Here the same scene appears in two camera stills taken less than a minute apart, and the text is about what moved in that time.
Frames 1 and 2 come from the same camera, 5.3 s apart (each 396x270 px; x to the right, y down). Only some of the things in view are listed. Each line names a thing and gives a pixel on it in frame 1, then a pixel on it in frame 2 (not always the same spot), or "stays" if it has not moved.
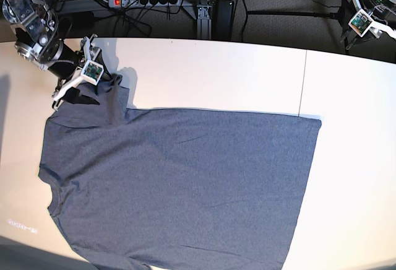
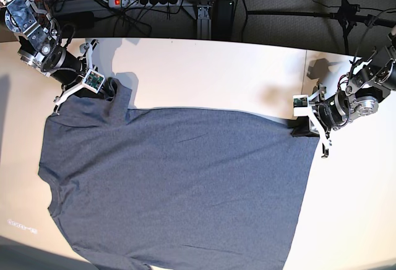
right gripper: [362, 21] to [327, 114]
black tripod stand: [343, 15] stays
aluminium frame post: [203, 22] stays
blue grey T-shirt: [160, 189] stays
